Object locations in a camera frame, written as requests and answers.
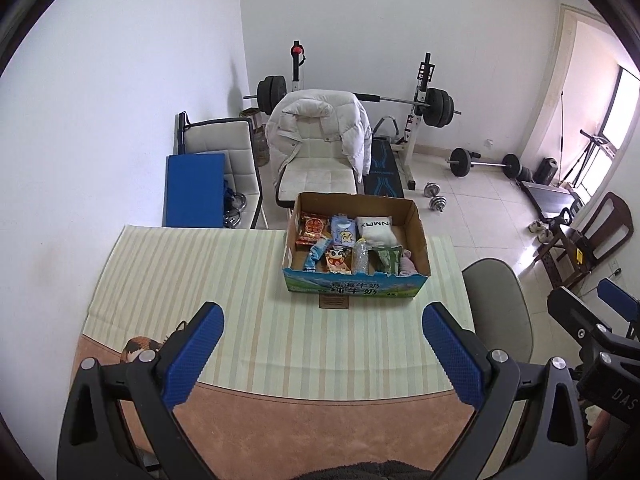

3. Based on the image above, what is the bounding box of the loaded barbell on rack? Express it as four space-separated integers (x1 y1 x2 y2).
243 75 460 128

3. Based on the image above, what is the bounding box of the dark wooden chair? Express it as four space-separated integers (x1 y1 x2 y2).
534 192 634 289

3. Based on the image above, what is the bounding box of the black fleece garment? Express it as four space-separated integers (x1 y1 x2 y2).
295 460 433 480

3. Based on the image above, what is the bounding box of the pair of slippers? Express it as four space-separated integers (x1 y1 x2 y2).
527 220 554 244

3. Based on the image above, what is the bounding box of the white padded chair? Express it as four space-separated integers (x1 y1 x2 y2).
276 139 358 209

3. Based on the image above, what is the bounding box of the weight bench rack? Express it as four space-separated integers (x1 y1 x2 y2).
286 38 436 191

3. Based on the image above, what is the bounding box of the pink grey cloth bundle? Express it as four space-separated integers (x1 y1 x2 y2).
399 248 418 276

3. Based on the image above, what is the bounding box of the orange panda snack packet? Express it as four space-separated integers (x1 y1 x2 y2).
324 244 352 274

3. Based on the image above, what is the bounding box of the chrome dumbbell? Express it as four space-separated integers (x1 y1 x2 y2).
423 182 447 212

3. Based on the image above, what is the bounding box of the blue folded mat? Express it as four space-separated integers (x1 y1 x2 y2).
163 153 224 229

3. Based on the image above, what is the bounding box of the white puffer jacket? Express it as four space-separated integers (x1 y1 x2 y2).
266 89 373 183

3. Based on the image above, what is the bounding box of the white side chair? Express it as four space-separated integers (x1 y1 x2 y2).
176 112 269 229

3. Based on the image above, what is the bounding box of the blue Nestle sachet strip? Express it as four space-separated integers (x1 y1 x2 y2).
303 237 331 272

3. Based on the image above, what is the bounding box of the green snack packet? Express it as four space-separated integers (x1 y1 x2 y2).
372 245 404 275

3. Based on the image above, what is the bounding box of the grey office chair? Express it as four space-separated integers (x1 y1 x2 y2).
462 258 534 363

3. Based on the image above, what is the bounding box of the white packaged towel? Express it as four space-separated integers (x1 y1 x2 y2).
356 217 398 246

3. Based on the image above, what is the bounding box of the barbell on floor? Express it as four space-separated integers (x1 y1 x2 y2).
447 148 522 180

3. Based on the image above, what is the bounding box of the blue tissue pack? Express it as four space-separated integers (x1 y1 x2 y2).
331 214 357 248

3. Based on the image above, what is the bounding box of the black tripod stand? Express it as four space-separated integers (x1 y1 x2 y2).
556 90 618 189

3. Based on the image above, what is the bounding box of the red floral snack packet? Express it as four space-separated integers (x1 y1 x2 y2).
295 212 330 247

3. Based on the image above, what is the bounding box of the cardboard milk box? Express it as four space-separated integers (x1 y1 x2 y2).
282 192 431 298

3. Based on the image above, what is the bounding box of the black treadmill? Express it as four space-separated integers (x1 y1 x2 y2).
518 181 584 221

